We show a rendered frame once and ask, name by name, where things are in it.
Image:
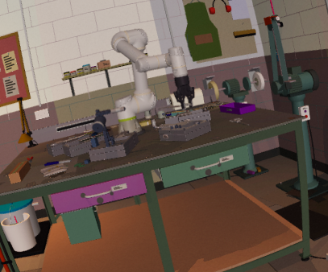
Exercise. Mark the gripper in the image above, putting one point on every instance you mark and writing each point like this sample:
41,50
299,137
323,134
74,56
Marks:
183,84

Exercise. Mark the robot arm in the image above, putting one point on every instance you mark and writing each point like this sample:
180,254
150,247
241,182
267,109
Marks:
141,84

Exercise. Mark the blue soldering fixture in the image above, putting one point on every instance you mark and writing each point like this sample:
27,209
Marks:
102,133

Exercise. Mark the white cylinder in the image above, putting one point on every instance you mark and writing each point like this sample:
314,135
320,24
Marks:
199,96

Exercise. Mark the small white cup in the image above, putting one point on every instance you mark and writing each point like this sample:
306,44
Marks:
160,114

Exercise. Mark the small yellow tin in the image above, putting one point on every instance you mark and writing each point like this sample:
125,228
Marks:
145,123

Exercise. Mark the purple tray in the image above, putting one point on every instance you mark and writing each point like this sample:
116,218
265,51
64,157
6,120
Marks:
237,108

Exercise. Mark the green bench buffer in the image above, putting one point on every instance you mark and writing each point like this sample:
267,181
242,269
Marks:
237,90

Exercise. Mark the small metal part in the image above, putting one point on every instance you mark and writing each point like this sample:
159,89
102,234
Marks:
238,121

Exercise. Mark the green drawer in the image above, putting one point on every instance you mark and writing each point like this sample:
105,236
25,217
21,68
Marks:
206,167

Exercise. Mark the green apron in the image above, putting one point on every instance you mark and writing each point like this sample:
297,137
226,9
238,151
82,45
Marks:
201,31

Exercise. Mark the tan pegboard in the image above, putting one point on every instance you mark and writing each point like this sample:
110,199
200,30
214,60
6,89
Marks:
237,45

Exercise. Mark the brown box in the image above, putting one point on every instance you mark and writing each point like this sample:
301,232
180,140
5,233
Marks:
104,64

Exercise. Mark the wooden brush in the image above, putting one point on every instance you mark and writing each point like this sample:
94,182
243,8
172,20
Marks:
244,33

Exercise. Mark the red ear muffs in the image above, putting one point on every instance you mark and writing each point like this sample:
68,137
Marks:
212,10

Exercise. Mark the small jar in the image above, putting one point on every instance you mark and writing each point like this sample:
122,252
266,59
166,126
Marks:
66,74
93,68
86,68
73,73
79,71

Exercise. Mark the white paper sheet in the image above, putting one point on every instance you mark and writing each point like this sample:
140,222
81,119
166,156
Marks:
240,8

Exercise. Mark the green belt grinder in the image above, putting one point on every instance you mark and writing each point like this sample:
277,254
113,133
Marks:
296,84

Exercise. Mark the small blue part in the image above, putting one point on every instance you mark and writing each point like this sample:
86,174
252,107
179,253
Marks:
86,161

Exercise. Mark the green metal workbench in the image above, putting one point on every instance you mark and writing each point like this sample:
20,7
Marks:
158,215

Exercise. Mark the purple drawer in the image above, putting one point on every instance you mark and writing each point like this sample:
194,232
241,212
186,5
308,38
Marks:
98,192

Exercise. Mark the blue marker pen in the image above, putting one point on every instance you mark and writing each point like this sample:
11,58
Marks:
54,163

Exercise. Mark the sandpaper stack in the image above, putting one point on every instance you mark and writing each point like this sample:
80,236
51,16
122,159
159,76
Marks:
53,170

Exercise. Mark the yellow desk lamp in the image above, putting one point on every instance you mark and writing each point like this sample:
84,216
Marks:
24,137

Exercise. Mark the wooden block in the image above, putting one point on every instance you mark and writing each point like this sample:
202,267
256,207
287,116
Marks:
19,172

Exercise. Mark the black floor mat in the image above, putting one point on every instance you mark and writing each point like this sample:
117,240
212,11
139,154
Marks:
322,218

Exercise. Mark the red notice board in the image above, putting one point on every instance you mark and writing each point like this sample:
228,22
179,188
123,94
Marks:
2,73

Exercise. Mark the teal lidded bucket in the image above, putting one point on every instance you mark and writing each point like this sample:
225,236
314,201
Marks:
16,205

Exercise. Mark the white bucket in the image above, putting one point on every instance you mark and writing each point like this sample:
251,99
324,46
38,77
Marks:
19,234

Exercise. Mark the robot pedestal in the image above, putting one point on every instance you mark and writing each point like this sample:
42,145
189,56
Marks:
129,126

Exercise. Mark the yellow wall shelf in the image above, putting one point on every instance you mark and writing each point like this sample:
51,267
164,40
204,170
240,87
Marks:
107,70

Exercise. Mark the white switch box red button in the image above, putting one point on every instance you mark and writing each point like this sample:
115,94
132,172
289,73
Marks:
305,112

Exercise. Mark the grey long wall box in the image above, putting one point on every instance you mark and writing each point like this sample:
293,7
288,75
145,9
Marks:
61,127

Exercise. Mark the white wall socket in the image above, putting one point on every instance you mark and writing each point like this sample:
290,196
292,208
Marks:
41,114

